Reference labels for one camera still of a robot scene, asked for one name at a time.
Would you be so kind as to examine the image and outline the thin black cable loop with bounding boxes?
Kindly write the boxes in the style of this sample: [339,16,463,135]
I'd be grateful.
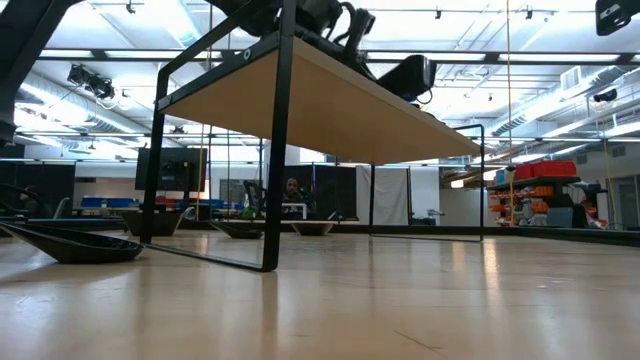
[0,180,54,220]

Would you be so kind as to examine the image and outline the black monitor screen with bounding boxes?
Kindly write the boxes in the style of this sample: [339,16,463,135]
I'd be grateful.
[134,147,209,193]

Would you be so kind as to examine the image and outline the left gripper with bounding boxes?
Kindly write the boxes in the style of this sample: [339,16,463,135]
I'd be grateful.
[294,0,437,101]

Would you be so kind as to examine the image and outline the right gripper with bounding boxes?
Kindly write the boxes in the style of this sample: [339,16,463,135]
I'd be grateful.
[595,0,640,36]

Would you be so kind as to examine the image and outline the storage rack with bins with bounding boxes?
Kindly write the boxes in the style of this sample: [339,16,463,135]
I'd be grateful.
[487,174,609,229]

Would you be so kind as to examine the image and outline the white hanging curtain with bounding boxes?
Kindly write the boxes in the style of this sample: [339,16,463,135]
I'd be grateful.
[355,166,412,226]

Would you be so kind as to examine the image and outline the black oval leaf plate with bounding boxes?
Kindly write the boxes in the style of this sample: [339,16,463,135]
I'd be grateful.
[289,221,336,237]

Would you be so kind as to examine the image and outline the black backdrop board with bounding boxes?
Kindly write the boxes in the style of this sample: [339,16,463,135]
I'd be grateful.
[282,164,359,221]

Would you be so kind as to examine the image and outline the black overhead crossbeam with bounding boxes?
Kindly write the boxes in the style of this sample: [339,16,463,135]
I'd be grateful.
[37,47,640,65]

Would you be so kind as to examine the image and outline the person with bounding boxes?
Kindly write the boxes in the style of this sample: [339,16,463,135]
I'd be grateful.
[282,175,316,206]

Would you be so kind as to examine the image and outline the wooden shelf riser black legs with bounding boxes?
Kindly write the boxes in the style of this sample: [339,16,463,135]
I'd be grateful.
[139,0,486,274]

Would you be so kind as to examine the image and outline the red storage bin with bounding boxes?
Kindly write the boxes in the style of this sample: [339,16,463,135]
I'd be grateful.
[514,159,578,180]

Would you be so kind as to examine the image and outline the black teardrop plate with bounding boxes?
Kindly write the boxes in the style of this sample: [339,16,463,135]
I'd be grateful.
[0,221,145,265]
[207,221,265,240]

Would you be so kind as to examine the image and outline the black wavy square plate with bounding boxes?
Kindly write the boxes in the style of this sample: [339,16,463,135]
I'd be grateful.
[119,209,185,238]

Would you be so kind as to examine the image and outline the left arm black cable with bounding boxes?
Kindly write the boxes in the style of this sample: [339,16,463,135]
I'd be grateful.
[327,0,377,49]

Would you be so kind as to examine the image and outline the black partition panel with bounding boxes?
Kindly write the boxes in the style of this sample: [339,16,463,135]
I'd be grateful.
[0,160,76,206]

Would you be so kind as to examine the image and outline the blue storage bins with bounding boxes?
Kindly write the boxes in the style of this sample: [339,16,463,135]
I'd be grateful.
[80,196,141,209]

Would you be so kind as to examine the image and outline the black office chair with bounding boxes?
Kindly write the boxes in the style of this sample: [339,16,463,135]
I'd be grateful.
[243,179,267,217]

